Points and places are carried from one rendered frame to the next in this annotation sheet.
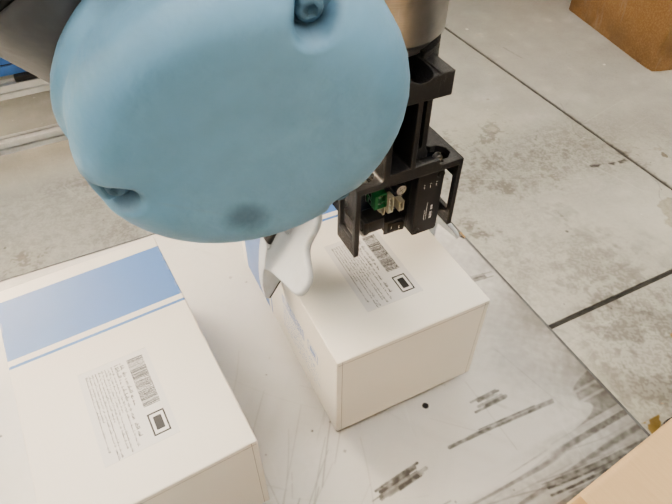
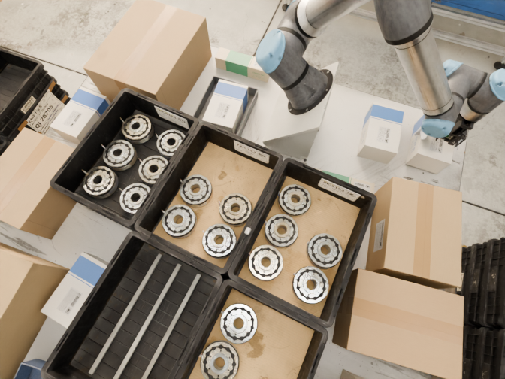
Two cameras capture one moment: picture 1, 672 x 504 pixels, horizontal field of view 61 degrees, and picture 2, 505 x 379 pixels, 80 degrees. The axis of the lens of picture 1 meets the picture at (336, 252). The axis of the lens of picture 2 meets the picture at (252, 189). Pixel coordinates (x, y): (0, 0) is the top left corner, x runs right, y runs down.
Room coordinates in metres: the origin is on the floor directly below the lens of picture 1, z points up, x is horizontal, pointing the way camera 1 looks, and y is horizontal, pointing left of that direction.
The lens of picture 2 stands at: (-0.57, 0.03, 1.77)
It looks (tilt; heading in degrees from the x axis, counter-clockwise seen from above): 69 degrees down; 47
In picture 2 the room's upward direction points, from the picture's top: straight up
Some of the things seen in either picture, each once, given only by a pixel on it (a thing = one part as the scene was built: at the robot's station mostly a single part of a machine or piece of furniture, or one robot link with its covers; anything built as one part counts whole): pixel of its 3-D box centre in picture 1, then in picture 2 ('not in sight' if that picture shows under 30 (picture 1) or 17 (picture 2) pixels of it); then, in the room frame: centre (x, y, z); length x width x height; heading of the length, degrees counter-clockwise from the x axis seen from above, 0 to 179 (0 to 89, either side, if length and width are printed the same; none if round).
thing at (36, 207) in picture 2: not in sight; (37, 183); (-0.86, 0.83, 0.78); 0.30 x 0.22 x 0.16; 24
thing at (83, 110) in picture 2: not in sight; (84, 117); (-0.59, 0.99, 0.75); 0.20 x 0.12 x 0.09; 24
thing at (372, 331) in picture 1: (347, 275); (431, 141); (0.32, -0.01, 0.76); 0.20 x 0.12 x 0.09; 26
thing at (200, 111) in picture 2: not in sight; (224, 111); (-0.16, 0.65, 0.73); 0.27 x 0.20 x 0.05; 27
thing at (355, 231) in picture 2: not in sight; (302, 238); (-0.34, 0.06, 0.87); 0.40 x 0.30 x 0.11; 21
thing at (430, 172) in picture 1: (375, 132); (457, 125); (0.29, -0.02, 0.91); 0.09 x 0.08 x 0.12; 26
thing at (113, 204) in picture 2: not in sight; (134, 159); (-0.56, 0.62, 0.87); 0.40 x 0.30 x 0.11; 21
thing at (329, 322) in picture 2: not in sight; (305, 234); (-0.34, 0.06, 0.92); 0.40 x 0.30 x 0.02; 21
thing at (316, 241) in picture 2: not in sight; (325, 250); (-0.31, -0.01, 0.86); 0.10 x 0.10 x 0.01
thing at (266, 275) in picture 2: not in sight; (265, 262); (-0.47, 0.09, 0.86); 0.10 x 0.10 x 0.01
